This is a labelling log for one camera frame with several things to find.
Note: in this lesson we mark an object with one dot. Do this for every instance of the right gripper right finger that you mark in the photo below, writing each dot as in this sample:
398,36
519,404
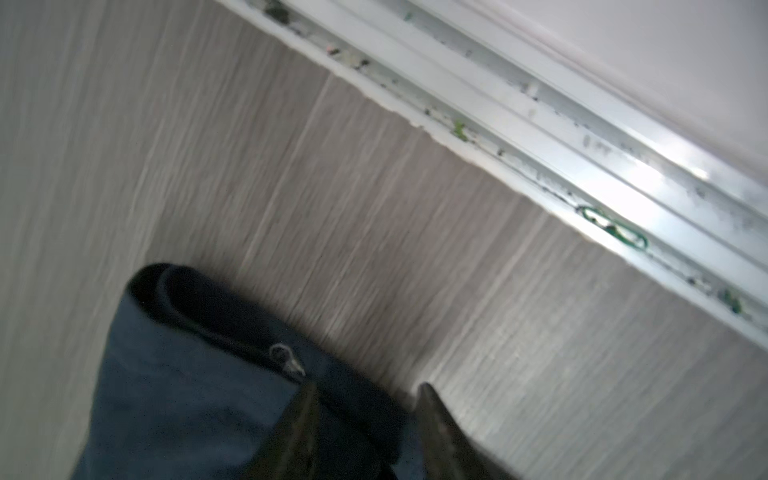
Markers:
447,451

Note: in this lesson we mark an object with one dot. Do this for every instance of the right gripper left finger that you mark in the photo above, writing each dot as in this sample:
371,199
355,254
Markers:
290,451

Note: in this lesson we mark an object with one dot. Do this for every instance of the navy tank top red trim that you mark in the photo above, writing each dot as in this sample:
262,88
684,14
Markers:
194,377

